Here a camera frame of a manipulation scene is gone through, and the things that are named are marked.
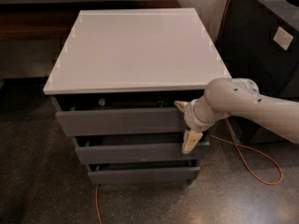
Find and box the grey drawer cabinet frame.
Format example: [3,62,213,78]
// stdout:
[52,91,209,186]

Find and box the white cabinet countertop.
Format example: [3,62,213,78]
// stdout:
[44,8,230,95]

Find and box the dark counter cabinet right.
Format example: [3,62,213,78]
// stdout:
[215,0,299,146]

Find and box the grey middle drawer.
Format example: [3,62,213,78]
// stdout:
[72,133,209,164]

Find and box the clear plastic water bottle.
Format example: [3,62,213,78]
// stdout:
[155,96,165,107]

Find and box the grey top drawer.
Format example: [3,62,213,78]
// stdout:
[55,91,204,137]

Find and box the grey drawer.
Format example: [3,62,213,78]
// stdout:
[55,91,204,137]
[72,133,209,164]
[88,161,200,186]

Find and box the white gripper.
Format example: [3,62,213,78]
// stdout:
[174,99,215,154]

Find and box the grey bottom drawer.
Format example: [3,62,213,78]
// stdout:
[88,161,200,186]

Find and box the white wall outlet plate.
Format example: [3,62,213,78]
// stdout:
[273,27,293,50]

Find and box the labelled plastic water bottle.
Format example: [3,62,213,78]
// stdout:
[98,98,107,106]

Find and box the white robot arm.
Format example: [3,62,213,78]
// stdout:
[175,78,299,154]

